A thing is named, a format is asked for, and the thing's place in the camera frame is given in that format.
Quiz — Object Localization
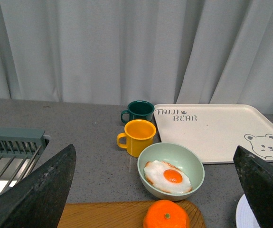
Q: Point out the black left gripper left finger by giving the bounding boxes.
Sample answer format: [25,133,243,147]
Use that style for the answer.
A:
[0,144,76,228]

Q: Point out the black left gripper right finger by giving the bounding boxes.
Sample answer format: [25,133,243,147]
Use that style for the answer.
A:
[233,146,273,228]

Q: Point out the white ridged plate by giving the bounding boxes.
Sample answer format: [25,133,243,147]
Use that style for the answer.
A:
[235,194,260,228]

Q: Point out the orange mandarin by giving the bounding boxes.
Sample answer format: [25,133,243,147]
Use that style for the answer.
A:
[143,199,190,228]

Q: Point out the grey-green dish rack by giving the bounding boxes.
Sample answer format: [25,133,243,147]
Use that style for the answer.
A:
[0,127,51,195]

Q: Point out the cream bear tray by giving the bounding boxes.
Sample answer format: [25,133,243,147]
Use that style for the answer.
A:
[154,104,273,164]

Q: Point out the wooden cutting board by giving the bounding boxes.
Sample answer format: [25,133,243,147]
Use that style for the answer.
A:
[57,199,207,228]

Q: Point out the light green bowl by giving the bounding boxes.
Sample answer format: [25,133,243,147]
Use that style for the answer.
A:
[137,142,205,201]

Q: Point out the fake fried egg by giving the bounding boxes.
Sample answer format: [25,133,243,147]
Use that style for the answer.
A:
[144,160,193,194]

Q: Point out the yellow enamel mug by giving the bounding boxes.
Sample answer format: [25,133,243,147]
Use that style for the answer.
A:
[116,119,157,157]

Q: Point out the dark green enamel mug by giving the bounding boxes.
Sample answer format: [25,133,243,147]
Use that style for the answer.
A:
[121,100,155,124]

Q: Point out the grey curtain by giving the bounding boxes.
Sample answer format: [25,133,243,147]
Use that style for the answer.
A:
[0,0,273,114]

